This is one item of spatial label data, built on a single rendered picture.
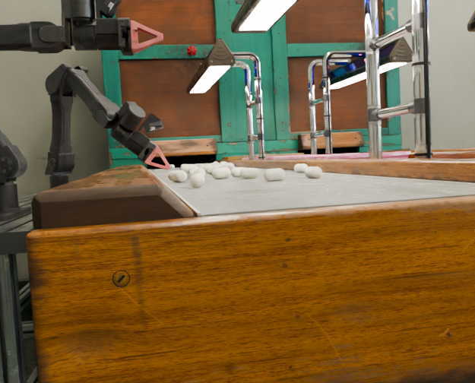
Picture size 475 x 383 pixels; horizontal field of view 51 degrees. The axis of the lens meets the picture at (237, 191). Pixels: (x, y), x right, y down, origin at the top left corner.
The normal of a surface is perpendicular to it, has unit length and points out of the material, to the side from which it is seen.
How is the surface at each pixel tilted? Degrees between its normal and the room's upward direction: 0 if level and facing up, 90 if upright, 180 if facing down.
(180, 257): 90
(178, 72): 90
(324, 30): 90
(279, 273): 90
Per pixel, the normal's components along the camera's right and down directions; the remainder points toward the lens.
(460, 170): -0.98, 0.07
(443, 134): 0.15, 0.06
